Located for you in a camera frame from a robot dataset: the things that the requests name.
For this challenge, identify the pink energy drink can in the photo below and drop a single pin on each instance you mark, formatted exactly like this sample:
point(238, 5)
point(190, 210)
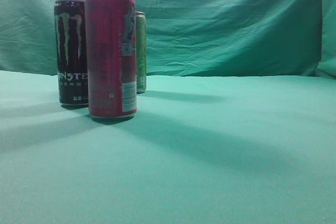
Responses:
point(111, 58)

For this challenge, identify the black Monster energy can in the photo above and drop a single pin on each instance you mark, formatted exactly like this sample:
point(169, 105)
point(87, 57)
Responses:
point(69, 17)

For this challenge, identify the green backdrop cloth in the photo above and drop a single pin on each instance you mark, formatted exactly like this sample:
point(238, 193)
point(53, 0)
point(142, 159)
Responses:
point(237, 124)

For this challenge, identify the light green drink can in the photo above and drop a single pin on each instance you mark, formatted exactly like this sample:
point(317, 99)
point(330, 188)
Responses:
point(141, 40)

